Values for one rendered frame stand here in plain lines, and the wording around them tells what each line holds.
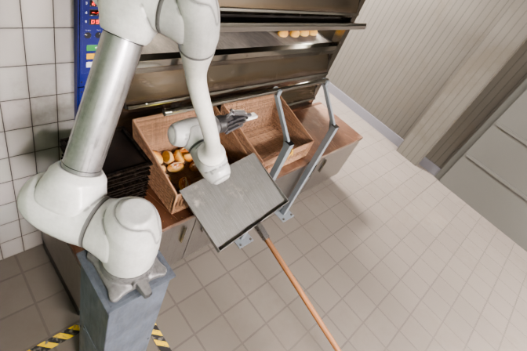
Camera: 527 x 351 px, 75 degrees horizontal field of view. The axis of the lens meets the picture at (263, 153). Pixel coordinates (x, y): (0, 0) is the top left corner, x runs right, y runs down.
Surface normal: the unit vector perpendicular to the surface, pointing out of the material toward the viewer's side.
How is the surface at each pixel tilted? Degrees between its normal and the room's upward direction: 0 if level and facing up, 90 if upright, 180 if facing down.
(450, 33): 90
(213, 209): 21
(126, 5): 71
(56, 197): 61
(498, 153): 90
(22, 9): 90
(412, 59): 90
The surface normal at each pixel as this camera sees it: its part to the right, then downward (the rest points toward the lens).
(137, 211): 0.43, -0.68
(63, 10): 0.64, 0.64
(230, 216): 0.52, -0.44
